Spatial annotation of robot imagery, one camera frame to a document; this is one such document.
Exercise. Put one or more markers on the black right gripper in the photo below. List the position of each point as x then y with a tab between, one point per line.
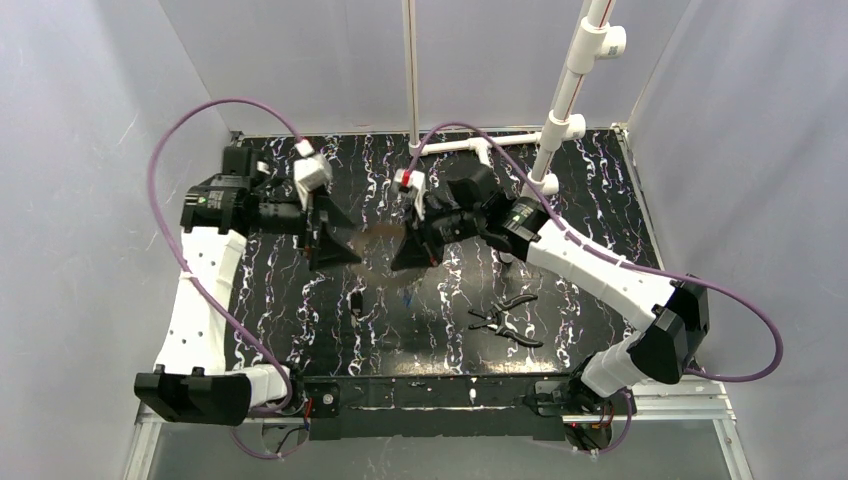
431	230

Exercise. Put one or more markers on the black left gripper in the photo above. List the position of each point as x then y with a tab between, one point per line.
315	229

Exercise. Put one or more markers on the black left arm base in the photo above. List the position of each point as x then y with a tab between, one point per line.
312	399

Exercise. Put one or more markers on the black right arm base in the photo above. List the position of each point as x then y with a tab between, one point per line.
604	420

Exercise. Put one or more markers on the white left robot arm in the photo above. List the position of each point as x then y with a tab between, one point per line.
190	382

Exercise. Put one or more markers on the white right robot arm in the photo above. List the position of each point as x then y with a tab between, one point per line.
670	317

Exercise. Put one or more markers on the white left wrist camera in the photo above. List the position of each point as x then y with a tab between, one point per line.
310	172

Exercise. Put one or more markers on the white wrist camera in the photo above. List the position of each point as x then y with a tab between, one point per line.
310	172
411	185

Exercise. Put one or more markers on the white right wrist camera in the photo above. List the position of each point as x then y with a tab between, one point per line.
411	185

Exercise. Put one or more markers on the aluminium front rail frame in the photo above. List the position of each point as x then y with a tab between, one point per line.
686	431

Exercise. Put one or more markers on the white PVC pipe frame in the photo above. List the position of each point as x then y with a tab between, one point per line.
513	63

